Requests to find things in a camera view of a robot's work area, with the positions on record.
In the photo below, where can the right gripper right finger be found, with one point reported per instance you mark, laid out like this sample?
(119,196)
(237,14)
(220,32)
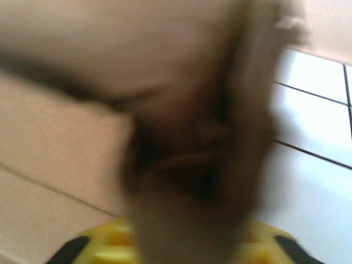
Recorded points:
(266,244)

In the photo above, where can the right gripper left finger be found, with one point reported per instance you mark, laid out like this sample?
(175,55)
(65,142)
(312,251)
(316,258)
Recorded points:
(110,244)

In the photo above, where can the brown cardboard box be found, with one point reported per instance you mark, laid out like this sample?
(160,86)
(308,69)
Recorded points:
(68,137)

